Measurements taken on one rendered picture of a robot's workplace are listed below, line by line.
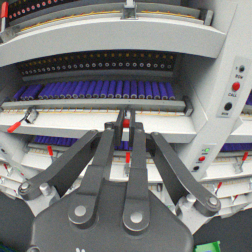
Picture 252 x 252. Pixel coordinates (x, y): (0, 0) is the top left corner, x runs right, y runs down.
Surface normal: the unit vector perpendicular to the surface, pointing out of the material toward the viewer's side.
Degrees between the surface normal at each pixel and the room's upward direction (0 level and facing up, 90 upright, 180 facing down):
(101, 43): 110
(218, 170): 20
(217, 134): 90
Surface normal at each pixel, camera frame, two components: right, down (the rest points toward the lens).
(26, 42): -0.06, 0.81
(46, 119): -0.02, -0.58
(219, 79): -0.06, 0.56
